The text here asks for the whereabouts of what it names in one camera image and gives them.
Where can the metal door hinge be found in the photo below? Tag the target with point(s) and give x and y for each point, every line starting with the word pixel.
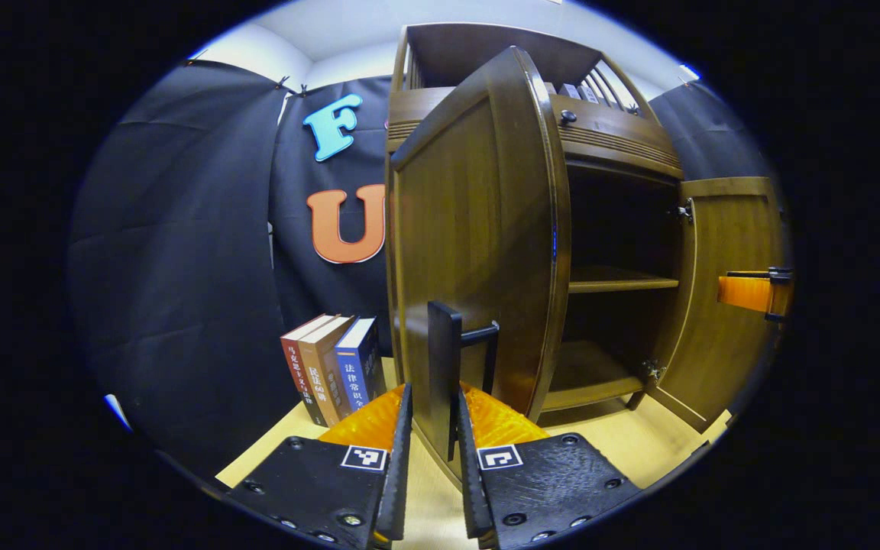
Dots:
pixel 686 211
pixel 654 370

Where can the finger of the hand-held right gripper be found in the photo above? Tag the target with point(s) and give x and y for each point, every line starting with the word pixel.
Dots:
pixel 745 294

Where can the brown book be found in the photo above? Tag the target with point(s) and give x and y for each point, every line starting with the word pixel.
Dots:
pixel 321 374

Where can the red book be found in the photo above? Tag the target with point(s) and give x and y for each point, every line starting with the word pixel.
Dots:
pixel 296 367

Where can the small ceiling light panel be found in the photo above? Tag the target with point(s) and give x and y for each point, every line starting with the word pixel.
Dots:
pixel 690 72

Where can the wooden shoe cabinet door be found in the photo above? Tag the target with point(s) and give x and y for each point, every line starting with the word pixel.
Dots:
pixel 470 252
pixel 715 359

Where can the blue book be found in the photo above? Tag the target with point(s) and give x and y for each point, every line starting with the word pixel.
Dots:
pixel 356 374

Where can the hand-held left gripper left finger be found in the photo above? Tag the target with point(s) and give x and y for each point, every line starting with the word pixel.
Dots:
pixel 400 473

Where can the wooden double-door shoe cabinet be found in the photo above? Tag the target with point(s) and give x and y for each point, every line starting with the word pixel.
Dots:
pixel 616 145

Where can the black round drawer knob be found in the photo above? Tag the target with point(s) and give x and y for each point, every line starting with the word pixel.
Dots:
pixel 568 118

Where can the wooden inner shelf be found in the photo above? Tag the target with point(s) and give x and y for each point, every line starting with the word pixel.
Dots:
pixel 616 281

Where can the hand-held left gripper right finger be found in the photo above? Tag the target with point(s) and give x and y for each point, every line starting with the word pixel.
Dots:
pixel 469 473

